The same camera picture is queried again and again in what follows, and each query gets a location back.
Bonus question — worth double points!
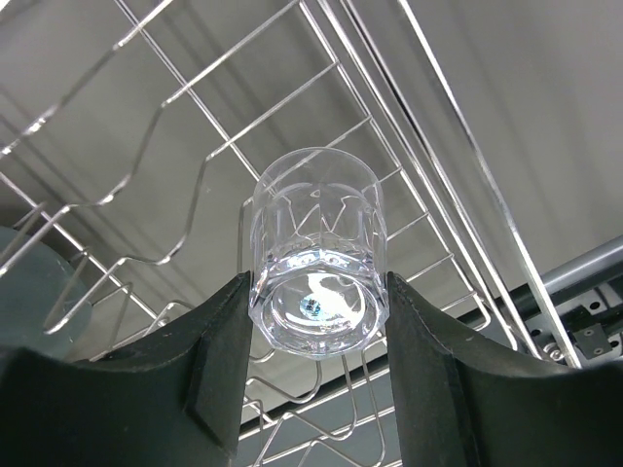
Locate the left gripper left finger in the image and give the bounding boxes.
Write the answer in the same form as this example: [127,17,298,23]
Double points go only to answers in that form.
[1,273,252,466]

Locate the dark grey ceramic mug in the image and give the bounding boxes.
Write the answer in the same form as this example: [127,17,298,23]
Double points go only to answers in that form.
[1,243,92,359]

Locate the wire dish rack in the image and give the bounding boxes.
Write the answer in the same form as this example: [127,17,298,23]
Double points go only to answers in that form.
[0,0,585,467]

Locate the clear plastic cup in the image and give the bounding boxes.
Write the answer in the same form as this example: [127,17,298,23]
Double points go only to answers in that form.
[248,147,389,360]

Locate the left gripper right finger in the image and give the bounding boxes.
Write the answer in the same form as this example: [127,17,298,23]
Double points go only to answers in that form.
[386,273,622,466]

